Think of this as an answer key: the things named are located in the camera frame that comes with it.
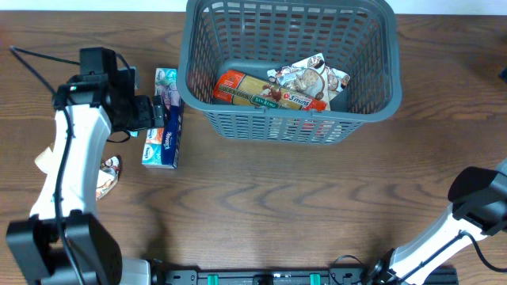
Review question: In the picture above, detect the Kleenex tissue multipack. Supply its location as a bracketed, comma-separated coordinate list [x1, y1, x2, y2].
[142, 67, 184, 169]

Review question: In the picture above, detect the beige brown snack pouch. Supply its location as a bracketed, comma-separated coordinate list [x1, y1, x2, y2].
[34, 145, 122, 200]

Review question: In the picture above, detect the red yellow packet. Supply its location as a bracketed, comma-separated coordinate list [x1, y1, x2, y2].
[213, 70, 328, 112]

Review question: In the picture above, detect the cookie snack pouch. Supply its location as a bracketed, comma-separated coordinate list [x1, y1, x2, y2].
[267, 53, 329, 101]
[328, 67, 351, 101]

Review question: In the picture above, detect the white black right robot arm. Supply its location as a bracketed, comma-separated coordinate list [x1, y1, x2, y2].
[361, 161, 506, 284]

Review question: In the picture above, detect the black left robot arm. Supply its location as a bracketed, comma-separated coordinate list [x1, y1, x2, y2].
[6, 47, 168, 284]

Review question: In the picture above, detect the grey plastic basket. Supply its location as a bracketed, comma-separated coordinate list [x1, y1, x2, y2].
[177, 0, 402, 144]

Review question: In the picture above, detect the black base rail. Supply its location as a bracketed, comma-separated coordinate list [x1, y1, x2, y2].
[150, 264, 460, 285]

